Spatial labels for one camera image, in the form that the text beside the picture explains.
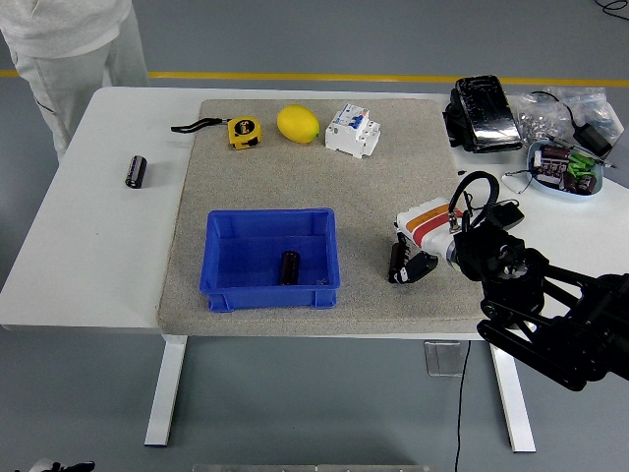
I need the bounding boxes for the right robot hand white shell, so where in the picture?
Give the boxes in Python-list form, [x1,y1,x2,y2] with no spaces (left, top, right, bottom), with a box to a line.
[387,198,466,285]

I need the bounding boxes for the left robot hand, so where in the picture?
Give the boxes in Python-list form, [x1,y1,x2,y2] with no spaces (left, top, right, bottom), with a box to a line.
[27,459,95,472]

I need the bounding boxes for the dark battery with grey stripe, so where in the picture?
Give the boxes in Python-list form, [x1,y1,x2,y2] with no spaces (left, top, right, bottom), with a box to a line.
[279,250,302,286]

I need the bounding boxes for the blue plastic box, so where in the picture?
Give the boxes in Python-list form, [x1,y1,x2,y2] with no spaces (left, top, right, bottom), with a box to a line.
[198,207,341,313]

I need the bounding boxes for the black cylindrical battery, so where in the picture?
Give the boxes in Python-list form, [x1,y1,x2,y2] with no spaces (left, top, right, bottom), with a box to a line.
[124,154,148,190]

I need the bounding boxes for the small black charger block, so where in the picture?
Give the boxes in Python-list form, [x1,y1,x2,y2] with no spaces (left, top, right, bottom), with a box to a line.
[490,203,525,230]

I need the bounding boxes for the white table leg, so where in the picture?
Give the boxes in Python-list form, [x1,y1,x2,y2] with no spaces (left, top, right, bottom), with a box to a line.
[143,334,189,447]
[489,339,537,453]

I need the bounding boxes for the black glossy device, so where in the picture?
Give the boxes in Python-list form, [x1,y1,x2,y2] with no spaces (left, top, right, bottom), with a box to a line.
[441,74,523,153]

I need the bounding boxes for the white circuit breaker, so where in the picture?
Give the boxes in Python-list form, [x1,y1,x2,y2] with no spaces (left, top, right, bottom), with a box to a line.
[323,102,382,160]

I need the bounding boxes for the light blue bowl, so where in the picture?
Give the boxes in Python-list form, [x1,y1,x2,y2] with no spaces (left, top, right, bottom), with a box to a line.
[526,140,604,203]

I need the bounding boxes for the metal floor plate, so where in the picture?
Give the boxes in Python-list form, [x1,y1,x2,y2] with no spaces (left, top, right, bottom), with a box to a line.
[424,340,467,378]

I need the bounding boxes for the large brown capacitor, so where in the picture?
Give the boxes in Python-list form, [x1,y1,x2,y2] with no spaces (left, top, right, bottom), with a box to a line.
[540,145,571,187]

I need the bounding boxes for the grey-brown mat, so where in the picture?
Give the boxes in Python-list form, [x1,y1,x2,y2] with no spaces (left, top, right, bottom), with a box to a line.
[155,98,495,338]

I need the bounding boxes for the clear plastic bag of screws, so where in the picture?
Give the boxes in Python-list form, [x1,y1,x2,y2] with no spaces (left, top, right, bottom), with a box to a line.
[510,87,623,148]

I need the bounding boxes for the dark brown capacitor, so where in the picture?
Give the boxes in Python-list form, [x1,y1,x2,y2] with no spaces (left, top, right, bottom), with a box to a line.
[562,172,600,197]

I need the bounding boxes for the green connector pile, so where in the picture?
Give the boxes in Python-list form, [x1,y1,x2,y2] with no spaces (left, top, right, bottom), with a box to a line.
[567,152,596,177]

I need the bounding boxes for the yellow lemon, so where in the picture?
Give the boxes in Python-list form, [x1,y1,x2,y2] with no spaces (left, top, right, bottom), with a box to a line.
[276,104,321,145]

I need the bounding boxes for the black pen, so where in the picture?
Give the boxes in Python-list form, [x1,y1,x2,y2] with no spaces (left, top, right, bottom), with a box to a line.
[547,137,618,169]

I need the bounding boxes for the yellow tape measure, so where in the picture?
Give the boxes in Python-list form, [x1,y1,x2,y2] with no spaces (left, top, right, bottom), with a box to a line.
[170,115,262,151]

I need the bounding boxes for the person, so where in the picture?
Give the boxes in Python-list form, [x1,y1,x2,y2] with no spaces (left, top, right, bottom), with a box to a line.
[0,0,149,163]

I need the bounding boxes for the white and black wire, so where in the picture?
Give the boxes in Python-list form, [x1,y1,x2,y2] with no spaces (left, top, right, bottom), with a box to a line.
[500,166,538,194]

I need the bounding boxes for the black power adapter with cord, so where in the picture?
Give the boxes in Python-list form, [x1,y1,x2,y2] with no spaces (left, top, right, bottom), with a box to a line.
[530,90,614,157]

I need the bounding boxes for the black looped floor cable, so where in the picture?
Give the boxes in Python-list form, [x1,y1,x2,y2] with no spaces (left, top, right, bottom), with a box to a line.
[596,0,629,22]

